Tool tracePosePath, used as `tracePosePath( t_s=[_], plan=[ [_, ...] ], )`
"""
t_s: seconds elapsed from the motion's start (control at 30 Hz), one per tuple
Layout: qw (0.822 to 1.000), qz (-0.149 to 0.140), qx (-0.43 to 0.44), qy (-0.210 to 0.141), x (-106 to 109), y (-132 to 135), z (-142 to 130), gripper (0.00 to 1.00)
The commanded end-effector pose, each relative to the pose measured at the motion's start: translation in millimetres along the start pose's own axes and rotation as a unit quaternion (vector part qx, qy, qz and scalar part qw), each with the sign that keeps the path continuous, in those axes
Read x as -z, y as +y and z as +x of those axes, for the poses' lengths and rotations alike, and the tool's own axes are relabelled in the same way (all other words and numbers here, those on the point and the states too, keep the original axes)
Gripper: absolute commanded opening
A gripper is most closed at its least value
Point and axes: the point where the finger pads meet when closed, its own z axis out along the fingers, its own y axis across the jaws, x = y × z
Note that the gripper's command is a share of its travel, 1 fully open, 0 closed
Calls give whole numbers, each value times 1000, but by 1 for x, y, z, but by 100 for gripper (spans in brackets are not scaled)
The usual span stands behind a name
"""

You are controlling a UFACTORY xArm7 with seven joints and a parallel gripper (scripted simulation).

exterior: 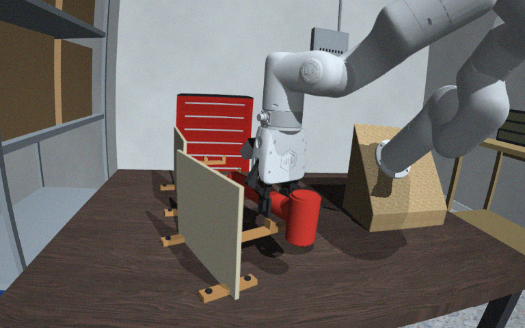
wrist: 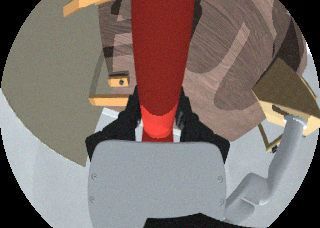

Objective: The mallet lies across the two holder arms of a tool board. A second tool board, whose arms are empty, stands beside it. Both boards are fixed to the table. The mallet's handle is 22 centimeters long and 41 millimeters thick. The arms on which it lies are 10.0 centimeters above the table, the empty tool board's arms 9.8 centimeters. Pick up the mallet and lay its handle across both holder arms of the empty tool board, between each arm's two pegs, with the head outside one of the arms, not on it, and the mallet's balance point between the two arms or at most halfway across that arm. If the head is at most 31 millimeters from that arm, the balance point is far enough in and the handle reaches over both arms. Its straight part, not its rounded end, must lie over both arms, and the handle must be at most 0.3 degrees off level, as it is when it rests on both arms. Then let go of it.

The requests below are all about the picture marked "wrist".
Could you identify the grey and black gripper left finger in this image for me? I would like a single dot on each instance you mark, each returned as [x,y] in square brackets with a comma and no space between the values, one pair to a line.
[123,128]

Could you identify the red mallet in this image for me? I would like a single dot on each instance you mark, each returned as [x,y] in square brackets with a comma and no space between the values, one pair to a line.
[161,32]

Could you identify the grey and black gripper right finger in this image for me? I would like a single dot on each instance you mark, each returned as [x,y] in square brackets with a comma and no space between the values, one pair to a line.
[195,130]

